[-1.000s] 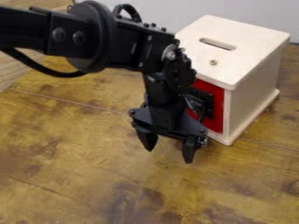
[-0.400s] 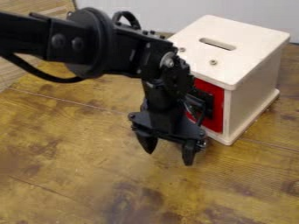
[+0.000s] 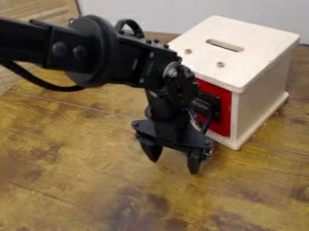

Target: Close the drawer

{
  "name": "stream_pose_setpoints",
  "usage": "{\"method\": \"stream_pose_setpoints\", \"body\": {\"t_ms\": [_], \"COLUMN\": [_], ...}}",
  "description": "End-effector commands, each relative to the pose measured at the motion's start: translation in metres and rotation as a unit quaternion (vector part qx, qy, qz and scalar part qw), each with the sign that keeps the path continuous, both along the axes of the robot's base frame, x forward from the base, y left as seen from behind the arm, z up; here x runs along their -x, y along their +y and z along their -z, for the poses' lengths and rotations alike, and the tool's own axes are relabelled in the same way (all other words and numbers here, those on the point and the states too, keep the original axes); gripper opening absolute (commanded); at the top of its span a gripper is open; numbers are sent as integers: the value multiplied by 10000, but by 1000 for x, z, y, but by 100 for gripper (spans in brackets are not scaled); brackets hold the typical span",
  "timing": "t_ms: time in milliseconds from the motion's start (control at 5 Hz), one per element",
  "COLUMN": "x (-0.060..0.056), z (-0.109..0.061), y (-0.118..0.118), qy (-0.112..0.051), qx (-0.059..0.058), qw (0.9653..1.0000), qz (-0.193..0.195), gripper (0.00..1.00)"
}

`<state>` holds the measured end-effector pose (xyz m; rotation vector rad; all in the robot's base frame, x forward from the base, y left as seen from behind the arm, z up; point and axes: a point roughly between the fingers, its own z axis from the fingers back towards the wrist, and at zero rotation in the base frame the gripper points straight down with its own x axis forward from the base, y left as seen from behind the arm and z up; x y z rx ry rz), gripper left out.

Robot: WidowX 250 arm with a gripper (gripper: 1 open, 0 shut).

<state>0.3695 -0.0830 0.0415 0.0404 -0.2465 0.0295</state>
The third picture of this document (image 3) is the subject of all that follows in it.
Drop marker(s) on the red drawer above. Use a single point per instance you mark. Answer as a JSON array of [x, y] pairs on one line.
[[220, 127]]

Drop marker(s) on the white wooden drawer cabinet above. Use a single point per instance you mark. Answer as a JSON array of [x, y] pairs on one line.
[[240, 60]]

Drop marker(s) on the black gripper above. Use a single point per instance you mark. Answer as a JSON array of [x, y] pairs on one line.
[[168, 128]]

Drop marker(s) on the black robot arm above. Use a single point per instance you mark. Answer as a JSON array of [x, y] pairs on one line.
[[91, 53]]

